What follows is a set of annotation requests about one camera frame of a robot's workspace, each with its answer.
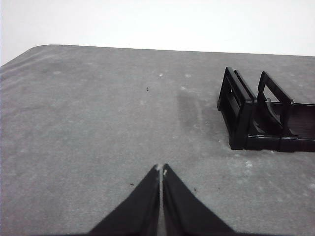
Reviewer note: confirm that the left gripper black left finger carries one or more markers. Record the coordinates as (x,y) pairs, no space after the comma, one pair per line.
(140,209)

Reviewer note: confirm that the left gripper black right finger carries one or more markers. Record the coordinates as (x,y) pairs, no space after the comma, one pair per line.
(182,211)

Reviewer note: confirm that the black plate rack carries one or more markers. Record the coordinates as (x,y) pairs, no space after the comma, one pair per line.
(246,118)

